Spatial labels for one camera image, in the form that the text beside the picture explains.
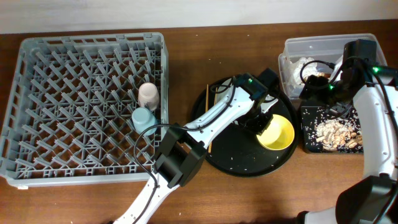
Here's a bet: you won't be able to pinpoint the white napkin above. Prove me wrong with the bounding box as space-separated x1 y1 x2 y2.
287 57 319 86

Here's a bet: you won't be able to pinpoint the grey round plate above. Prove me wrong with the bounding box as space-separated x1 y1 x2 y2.
216 86 233 103

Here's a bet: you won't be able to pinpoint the blue plastic cup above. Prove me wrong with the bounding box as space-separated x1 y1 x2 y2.
131 107 157 134

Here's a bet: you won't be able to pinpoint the pink plastic cup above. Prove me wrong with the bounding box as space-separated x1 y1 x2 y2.
138 83 160 111

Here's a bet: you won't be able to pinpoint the rice and peanut shell scraps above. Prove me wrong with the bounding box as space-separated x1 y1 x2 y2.
303 107 364 152

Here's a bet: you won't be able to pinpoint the gold brown snack wrapper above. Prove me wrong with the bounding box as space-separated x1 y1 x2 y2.
315 72 331 78

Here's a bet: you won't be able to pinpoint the clear plastic bin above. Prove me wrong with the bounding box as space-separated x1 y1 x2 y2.
279 34 377 100

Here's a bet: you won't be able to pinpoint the grey dishwasher rack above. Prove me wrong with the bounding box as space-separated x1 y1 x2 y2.
1 32 169 189

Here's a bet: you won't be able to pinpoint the black rectangular tray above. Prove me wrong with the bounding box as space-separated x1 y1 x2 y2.
298 99 364 155

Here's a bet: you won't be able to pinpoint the yellow bowl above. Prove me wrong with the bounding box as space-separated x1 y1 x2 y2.
256 114 295 151

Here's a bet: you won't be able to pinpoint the wooden chopstick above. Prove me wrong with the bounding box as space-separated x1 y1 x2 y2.
205 84 209 112
208 87 218 154

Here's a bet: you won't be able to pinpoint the round black tray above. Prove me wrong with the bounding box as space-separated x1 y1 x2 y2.
206 92 300 177

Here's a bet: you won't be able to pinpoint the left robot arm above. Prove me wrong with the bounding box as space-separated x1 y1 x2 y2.
115 68 279 223

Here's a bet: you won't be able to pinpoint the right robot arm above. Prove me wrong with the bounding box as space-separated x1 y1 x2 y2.
297 39 397 223

